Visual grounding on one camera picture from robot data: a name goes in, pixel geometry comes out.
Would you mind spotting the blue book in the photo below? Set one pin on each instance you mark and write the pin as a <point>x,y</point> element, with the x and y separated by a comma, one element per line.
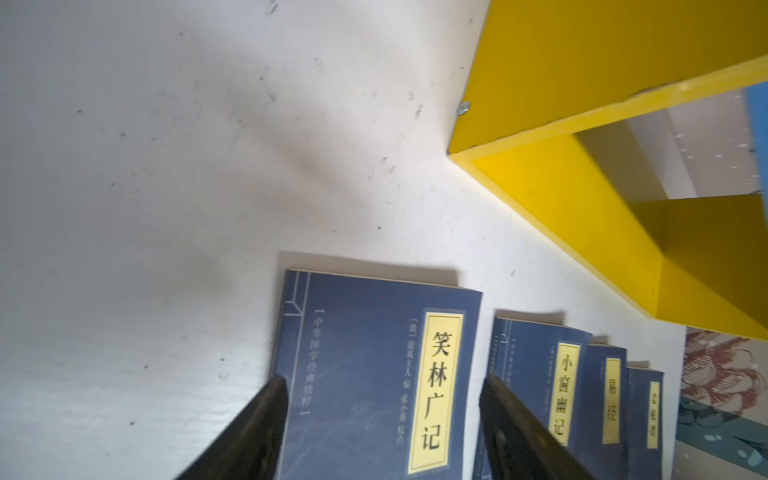
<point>644,425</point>
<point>543,365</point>
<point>599,441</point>
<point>377,372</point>

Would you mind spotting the yellow pink blue shelf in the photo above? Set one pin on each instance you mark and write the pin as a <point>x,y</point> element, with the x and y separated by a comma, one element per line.
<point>630,134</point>

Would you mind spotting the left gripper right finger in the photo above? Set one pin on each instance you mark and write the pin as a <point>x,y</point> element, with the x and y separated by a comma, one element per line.
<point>517,443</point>

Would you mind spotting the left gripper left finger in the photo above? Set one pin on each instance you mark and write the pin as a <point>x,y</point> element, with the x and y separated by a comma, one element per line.
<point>249,447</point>

